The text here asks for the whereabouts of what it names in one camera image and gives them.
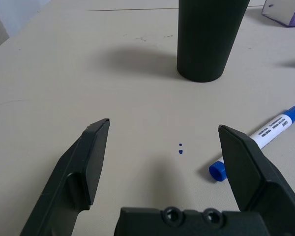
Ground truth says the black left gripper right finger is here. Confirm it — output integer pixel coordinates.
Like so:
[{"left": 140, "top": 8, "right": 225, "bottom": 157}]
[{"left": 218, "top": 124, "right": 295, "bottom": 236}]

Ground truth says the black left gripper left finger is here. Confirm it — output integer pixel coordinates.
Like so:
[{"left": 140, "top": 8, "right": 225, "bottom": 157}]
[{"left": 19, "top": 118, "right": 111, "bottom": 236}]

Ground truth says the blue capped whiteboard marker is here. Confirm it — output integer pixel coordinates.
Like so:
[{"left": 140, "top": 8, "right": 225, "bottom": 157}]
[{"left": 208, "top": 103, "right": 295, "bottom": 183}]

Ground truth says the black pen holder cup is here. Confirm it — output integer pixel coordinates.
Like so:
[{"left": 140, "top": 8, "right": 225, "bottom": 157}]
[{"left": 176, "top": 0, "right": 251, "bottom": 83}]

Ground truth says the purple tissue pack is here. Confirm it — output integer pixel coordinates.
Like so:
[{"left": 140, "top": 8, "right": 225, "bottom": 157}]
[{"left": 262, "top": 0, "right": 295, "bottom": 28}]

